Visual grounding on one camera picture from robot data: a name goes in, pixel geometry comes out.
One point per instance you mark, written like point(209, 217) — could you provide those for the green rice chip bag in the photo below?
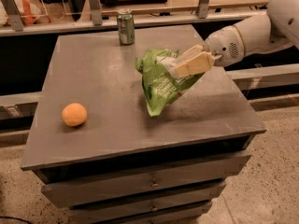
point(160, 89)

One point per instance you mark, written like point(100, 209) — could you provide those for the grey drawer cabinet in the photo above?
point(102, 169)

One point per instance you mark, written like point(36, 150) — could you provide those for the orange white bag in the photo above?
point(29, 12)

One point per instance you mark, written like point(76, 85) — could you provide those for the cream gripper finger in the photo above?
point(198, 64)
point(197, 48)

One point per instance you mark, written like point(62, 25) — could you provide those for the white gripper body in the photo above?
point(224, 48)

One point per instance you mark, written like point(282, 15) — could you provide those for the middle metal railing post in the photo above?
point(96, 13)

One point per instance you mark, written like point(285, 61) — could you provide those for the right metal railing post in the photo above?
point(202, 9)

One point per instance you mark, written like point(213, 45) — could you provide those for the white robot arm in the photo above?
point(275, 30)

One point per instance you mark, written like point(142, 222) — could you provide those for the green soda can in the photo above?
point(126, 26)

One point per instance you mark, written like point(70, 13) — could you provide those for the orange fruit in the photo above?
point(74, 115)

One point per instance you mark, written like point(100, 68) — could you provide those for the top drawer knob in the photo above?
point(154, 184)

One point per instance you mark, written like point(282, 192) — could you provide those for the left metal railing post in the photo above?
point(14, 16)

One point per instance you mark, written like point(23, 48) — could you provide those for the drawer knob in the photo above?
point(153, 208)
point(154, 184)

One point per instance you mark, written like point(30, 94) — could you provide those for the metal railing post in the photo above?
point(14, 16)
point(202, 9)
point(96, 13)

